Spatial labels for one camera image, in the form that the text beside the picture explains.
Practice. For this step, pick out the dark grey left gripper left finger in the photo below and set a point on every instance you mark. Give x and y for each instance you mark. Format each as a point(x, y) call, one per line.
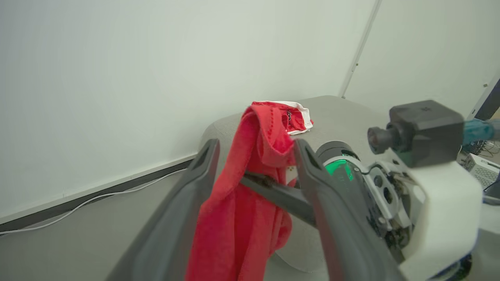
point(172, 230)

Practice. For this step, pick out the white vertical wall strip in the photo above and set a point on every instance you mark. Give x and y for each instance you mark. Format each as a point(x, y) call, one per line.
point(359, 50)

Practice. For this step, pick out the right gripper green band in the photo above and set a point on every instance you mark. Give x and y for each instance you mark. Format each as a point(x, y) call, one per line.
point(375, 195)

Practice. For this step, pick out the white electronics box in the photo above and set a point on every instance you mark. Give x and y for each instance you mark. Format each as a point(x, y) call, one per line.
point(482, 169)

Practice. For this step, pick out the dark door frame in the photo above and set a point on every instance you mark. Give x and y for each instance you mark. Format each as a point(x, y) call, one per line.
point(490, 103)

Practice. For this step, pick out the red garment with white trim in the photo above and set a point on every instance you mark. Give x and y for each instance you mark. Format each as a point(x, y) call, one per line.
point(234, 218)

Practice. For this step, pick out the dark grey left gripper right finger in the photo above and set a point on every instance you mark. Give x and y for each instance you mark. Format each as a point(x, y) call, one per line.
point(340, 234)

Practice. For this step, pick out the dark baseboard strip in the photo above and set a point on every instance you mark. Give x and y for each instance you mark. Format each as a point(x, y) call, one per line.
point(39, 213)

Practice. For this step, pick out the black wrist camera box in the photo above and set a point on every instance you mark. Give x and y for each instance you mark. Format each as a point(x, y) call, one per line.
point(425, 128)

